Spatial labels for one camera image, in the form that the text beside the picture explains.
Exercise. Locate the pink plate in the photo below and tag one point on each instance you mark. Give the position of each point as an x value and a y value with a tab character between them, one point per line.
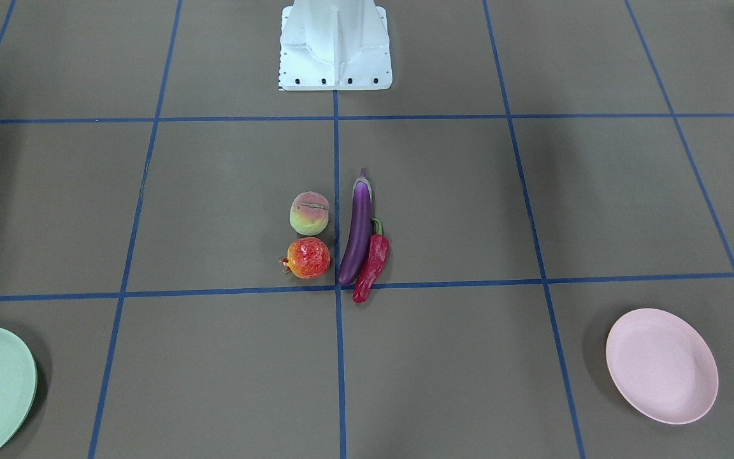
662	366

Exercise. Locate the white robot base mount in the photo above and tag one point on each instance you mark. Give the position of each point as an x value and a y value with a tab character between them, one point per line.
334	46

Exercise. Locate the red-orange pomegranate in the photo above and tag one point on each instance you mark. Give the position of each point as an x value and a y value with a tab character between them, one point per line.
306	258

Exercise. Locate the yellow-pink peach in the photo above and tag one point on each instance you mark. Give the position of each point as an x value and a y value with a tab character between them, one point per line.
309	213

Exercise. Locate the purple eggplant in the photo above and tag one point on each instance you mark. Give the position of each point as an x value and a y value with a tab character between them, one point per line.
359	231

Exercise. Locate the red chili pepper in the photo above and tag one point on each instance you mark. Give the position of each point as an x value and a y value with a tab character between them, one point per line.
379	247

